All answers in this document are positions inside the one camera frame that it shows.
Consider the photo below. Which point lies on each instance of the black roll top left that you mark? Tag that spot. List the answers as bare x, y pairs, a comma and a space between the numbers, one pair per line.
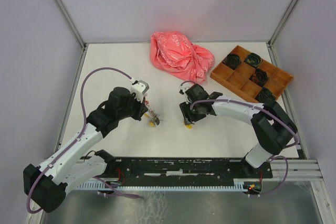
232, 61

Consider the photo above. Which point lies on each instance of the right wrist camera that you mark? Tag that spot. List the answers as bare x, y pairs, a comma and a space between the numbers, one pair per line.
184, 86

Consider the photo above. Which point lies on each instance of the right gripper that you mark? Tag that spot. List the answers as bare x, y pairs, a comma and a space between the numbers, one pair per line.
185, 108

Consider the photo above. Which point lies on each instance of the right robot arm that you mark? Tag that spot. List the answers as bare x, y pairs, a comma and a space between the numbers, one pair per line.
274, 129

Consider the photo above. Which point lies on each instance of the black roll top right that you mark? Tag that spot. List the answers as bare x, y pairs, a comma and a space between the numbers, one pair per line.
253, 59

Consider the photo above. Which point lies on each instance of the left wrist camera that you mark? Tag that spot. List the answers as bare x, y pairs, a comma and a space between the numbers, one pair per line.
139, 89

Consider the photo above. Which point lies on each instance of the black roll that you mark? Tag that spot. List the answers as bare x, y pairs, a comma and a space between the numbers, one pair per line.
265, 95
259, 77
253, 59
232, 61

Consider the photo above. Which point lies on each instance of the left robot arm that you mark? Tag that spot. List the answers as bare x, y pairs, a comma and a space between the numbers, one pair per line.
51, 181

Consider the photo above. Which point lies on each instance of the key with yellow tag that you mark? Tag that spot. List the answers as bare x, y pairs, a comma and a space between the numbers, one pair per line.
188, 127

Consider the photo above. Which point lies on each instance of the black roll middle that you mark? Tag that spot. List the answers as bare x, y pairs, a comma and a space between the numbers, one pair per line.
259, 77

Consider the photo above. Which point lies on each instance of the white cable duct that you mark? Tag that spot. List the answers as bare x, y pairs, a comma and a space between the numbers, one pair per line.
94, 184

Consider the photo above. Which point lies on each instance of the pink crumpled cloth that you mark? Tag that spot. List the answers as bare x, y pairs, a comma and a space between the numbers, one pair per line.
174, 53

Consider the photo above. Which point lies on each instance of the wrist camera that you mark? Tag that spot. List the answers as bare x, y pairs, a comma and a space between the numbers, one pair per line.
184, 86
139, 89

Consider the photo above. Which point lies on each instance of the black roll bottom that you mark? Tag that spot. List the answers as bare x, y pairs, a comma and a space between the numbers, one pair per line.
265, 95

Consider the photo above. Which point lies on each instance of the wooden compartment tray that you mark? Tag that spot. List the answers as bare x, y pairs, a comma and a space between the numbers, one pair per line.
250, 76

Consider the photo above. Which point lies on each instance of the aluminium frame rail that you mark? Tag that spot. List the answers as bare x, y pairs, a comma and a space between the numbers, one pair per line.
298, 170

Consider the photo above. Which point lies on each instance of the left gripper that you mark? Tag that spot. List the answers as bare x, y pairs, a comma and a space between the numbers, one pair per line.
142, 108

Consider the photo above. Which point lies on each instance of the metal keyring with keys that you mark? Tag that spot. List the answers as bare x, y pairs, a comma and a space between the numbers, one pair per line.
154, 118

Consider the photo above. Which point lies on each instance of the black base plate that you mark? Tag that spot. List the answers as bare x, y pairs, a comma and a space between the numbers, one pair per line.
130, 169

